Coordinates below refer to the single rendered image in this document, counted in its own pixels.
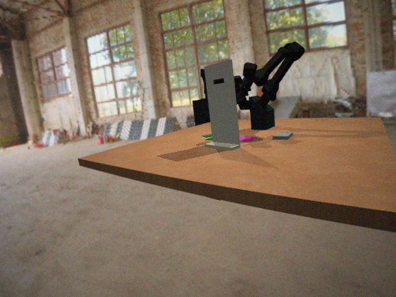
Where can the magenta square patch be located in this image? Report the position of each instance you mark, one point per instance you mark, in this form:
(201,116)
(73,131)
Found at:
(247,138)

